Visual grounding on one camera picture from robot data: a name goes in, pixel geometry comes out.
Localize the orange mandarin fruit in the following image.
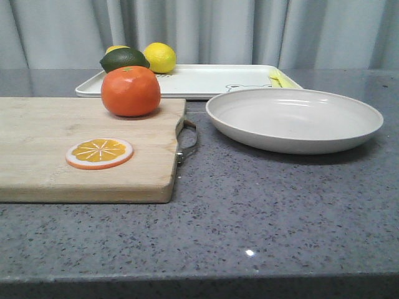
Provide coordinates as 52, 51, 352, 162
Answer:
100, 66, 161, 117

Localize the beige round plate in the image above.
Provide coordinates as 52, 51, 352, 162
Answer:
206, 88, 384, 154

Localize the white bear-print tray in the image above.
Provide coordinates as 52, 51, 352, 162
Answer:
74, 64, 304, 101

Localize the orange slice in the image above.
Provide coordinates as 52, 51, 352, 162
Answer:
65, 138, 133, 170

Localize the yellow lemon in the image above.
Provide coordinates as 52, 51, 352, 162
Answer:
105, 45, 129, 54
143, 42, 177, 74

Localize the pale yellow plastic fork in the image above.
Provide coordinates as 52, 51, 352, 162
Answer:
269, 69, 284, 88

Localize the pale yellow plastic spoon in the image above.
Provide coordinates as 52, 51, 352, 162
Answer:
279, 70, 302, 89

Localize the dark green lime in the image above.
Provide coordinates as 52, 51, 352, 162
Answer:
100, 47, 150, 73

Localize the wooden cutting board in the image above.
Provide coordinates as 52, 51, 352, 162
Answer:
1, 97, 186, 203

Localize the grey curtain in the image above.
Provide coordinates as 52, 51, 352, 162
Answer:
1, 1, 398, 69

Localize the metal cutting board handle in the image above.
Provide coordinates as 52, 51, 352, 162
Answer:
176, 118, 199, 164

